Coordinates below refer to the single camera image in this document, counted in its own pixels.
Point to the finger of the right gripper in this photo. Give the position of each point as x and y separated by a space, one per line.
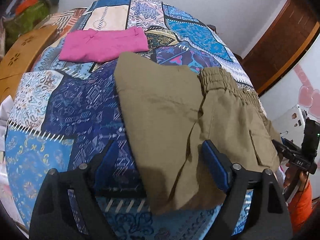
287 148

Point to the olive green pants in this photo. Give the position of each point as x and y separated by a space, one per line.
169 111

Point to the patchwork blue bedspread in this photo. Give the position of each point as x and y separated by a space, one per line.
64 113

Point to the wooden sliding wardrobe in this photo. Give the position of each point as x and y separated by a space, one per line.
286 40

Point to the wooden lap table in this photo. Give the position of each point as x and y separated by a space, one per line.
21 57

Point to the pink folded garment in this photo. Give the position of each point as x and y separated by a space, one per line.
102 45

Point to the green storage bag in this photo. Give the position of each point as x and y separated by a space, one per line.
24 22

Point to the orange red box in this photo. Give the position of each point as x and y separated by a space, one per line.
24 5

